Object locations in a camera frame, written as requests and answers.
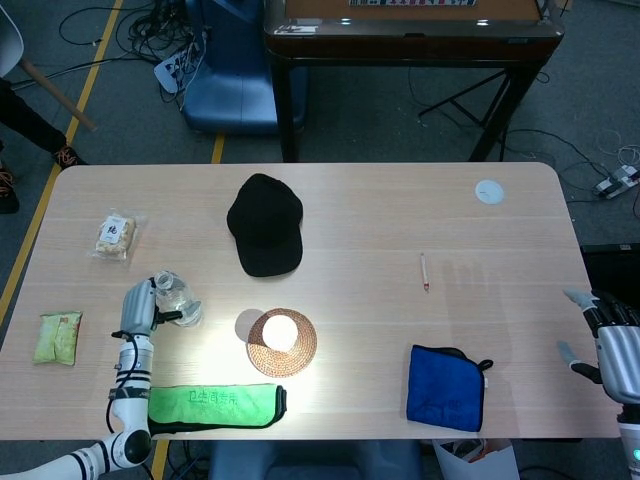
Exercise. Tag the round woven rattan coaster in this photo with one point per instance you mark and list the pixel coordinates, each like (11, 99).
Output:
(282, 361)

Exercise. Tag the brown mahjong table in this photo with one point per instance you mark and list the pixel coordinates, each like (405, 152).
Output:
(410, 42)

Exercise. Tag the white paper cup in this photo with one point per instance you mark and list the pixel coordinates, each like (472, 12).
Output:
(280, 331)

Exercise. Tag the green snack packet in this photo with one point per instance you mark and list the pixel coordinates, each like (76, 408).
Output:
(57, 339)

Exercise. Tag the white paper bag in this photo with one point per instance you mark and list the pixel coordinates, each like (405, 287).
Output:
(475, 462)

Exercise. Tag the clear bread snack packet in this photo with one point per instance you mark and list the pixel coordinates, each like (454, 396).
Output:
(116, 237)

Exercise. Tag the person's leg in black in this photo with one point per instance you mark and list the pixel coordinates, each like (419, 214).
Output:
(30, 122)

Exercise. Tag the black baseball cap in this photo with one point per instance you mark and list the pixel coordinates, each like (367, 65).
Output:
(267, 225)

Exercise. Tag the white power strip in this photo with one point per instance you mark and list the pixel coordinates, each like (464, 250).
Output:
(172, 70)

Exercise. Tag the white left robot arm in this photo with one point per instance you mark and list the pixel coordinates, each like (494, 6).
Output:
(132, 380)

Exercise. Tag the black tripod stand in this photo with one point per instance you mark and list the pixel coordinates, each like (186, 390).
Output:
(462, 107)

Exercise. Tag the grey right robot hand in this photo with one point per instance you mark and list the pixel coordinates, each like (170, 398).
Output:
(620, 350)

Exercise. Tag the blue microfiber cloth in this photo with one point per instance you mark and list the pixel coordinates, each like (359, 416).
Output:
(442, 390)

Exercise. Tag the grey power strip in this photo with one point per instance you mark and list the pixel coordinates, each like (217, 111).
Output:
(617, 181)

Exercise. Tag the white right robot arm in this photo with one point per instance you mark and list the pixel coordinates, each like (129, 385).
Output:
(631, 440)

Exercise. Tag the white plastic chair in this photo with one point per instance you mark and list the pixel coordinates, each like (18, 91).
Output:
(9, 45)

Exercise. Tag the wooden chair leg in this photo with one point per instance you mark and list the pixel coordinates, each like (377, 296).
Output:
(60, 97)

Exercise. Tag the face-up mahjong tile row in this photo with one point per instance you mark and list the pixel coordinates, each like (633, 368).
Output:
(410, 3)

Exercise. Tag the wooden pencil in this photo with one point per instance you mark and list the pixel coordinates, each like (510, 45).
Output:
(424, 272)

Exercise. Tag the black box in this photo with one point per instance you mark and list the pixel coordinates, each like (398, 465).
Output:
(610, 270)

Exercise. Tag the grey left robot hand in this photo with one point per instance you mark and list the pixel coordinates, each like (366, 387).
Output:
(137, 310)

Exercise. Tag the green microfiber cloth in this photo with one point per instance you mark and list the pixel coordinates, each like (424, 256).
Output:
(215, 405)

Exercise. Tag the transparent plastic water bottle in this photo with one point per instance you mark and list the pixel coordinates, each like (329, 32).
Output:
(182, 300)

